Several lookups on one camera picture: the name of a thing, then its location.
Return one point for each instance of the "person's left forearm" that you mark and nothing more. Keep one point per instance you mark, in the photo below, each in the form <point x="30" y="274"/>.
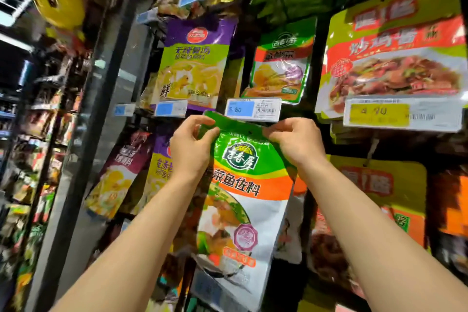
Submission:
<point x="128" y="253"/>

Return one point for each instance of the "person's right hand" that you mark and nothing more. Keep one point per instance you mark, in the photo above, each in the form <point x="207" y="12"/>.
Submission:
<point x="301" y="140"/>

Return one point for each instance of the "person's left hand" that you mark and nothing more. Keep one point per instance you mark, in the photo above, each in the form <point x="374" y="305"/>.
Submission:
<point x="190" y="154"/>

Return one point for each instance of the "black display shelf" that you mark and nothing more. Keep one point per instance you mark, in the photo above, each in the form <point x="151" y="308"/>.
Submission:
<point x="95" y="121"/>

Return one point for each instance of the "green orange seasoning packet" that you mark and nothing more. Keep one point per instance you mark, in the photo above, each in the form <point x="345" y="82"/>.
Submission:
<point x="245" y="191"/>

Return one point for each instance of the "stack of small green packets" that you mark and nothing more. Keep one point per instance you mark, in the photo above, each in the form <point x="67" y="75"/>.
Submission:
<point x="281" y="63"/>

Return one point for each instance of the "person's right forearm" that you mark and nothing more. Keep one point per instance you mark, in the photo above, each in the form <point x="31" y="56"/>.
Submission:
<point x="384" y="242"/>

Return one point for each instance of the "stack of green orange packets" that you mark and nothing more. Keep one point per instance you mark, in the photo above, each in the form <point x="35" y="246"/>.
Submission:
<point x="292" y="227"/>

